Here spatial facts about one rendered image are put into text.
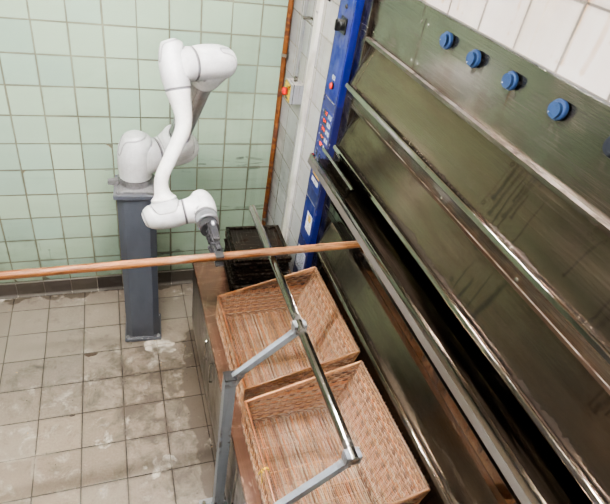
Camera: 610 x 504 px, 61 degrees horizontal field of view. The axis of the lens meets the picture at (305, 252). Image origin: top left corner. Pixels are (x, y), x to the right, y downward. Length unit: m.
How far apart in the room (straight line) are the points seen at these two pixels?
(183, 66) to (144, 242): 1.02
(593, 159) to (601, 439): 0.57
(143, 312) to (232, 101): 1.28
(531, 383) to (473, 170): 0.56
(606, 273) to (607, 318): 0.09
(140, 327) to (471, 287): 2.15
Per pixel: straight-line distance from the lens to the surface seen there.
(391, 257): 1.71
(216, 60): 2.18
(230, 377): 1.84
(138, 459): 2.79
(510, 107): 1.40
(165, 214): 2.12
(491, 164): 1.44
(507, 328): 1.41
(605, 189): 1.19
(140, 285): 2.96
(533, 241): 1.30
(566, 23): 1.29
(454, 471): 1.75
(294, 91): 2.67
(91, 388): 3.07
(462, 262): 1.53
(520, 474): 1.26
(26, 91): 2.96
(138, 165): 2.55
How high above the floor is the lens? 2.38
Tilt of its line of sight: 37 degrees down
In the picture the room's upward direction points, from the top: 11 degrees clockwise
